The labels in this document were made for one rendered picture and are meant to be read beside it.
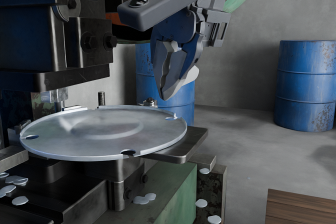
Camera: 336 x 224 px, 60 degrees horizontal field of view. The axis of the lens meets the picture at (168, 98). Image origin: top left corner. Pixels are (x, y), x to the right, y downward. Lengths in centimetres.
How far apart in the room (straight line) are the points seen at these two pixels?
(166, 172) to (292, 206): 63
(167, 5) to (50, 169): 33
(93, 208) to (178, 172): 23
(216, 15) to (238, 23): 335
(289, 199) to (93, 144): 89
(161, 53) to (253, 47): 334
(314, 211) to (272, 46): 277
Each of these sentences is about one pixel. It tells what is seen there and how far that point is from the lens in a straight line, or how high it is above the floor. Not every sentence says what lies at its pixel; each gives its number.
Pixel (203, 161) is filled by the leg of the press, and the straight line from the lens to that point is 74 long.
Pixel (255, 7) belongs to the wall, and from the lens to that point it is 377.
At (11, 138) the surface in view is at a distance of 61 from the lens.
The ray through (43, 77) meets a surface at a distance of 49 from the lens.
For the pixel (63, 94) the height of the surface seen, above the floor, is 83.
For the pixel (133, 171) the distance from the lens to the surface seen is 55.
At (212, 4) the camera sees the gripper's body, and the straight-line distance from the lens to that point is 45.
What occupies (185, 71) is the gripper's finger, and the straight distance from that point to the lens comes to 41.
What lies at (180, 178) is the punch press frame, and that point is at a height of 64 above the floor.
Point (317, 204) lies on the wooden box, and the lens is 124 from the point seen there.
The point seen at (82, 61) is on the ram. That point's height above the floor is 90.
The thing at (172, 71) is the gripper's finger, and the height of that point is 89.
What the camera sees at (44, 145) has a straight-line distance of 49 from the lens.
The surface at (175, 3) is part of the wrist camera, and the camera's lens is 38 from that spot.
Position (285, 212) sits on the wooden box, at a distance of 115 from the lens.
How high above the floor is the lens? 95
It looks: 13 degrees down
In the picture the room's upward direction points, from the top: straight up
